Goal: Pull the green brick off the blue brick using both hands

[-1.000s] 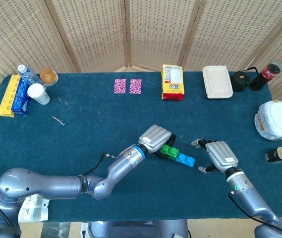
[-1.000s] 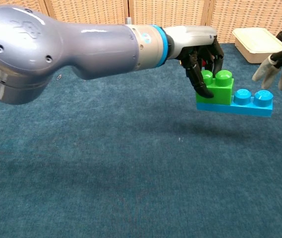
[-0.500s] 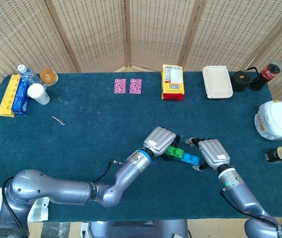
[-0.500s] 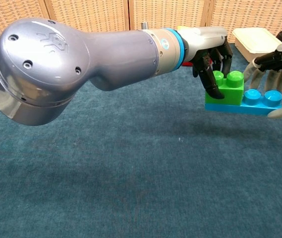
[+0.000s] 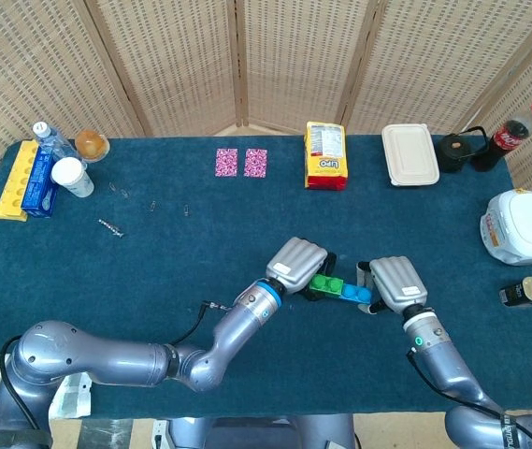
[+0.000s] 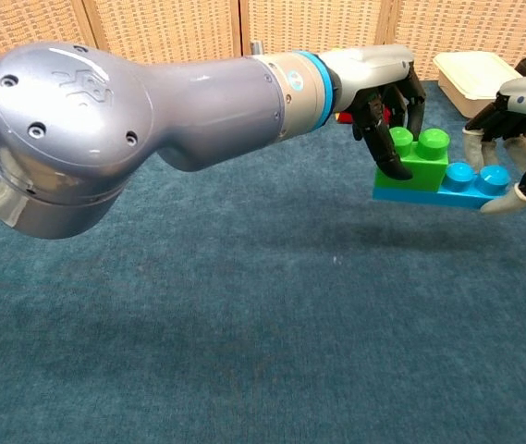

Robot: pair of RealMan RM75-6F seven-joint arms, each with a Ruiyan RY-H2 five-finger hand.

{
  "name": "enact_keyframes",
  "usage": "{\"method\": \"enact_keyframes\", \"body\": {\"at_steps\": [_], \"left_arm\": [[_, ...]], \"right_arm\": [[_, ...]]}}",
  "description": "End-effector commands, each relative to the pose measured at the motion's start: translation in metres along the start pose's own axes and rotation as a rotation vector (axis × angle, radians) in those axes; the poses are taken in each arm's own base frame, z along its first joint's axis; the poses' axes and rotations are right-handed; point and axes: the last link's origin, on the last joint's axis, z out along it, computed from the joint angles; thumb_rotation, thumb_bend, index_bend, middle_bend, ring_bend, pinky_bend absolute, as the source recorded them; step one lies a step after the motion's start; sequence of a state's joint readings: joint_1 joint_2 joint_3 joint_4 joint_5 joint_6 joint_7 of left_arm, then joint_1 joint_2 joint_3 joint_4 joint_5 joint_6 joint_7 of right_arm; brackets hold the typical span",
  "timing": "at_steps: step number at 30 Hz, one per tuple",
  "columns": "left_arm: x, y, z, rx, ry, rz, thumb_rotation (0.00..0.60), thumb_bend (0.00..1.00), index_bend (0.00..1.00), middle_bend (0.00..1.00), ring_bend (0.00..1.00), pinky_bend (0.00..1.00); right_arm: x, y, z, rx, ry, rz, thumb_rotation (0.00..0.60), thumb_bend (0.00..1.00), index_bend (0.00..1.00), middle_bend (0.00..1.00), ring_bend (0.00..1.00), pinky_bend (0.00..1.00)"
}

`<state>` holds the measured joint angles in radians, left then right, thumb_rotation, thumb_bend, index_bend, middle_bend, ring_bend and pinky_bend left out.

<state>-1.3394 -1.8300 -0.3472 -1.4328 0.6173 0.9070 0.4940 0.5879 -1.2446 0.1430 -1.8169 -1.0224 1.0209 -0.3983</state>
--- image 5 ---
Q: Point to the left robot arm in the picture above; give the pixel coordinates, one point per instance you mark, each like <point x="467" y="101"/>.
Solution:
<point x="120" y="362"/>

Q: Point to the white lidded lunch box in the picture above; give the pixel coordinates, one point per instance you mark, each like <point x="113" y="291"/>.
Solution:
<point x="410" y="154"/>

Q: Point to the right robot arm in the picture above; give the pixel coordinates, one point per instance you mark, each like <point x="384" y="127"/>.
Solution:
<point x="443" y="365"/>

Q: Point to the green toy brick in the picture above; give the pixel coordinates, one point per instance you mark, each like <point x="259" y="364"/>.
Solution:
<point x="326" y="286"/>

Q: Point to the woven folding screen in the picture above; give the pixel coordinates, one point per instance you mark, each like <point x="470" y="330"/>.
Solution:
<point x="176" y="56"/>

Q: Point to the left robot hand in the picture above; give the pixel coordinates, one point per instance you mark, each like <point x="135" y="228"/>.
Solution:
<point x="296" y="262"/>

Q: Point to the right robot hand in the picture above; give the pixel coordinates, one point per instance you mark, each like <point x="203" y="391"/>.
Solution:
<point x="398" y="283"/>

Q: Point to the blue toothpaste box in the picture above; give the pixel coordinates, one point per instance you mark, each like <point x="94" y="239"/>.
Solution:
<point x="38" y="187"/>

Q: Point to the white paper cup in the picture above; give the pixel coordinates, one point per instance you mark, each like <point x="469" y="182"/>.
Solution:
<point x="71" y="175"/>

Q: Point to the blue toy brick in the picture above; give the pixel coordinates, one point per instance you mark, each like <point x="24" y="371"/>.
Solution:
<point x="356" y="294"/>

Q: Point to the white rice cooker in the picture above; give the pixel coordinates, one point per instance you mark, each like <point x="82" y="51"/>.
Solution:
<point x="522" y="229"/>

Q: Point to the cola bottle with red cap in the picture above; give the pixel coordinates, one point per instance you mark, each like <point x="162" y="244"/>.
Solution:
<point x="504" y="138"/>

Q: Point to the small black box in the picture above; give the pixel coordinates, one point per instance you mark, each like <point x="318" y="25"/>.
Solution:
<point x="515" y="295"/>

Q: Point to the pink patterned card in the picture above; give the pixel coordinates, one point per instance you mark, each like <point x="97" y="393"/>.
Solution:
<point x="255" y="163"/>
<point x="226" y="163"/>

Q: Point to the yellow red snack bag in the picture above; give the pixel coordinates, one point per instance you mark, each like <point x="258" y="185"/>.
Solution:
<point x="325" y="159"/>

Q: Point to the clear water bottle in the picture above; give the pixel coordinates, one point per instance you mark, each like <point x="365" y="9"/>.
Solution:
<point x="55" y="140"/>

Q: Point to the yellow plastic tray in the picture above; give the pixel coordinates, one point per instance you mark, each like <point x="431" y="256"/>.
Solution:
<point x="8" y="196"/>

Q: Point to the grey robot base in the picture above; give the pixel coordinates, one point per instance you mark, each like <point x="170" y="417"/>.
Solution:
<point x="256" y="432"/>

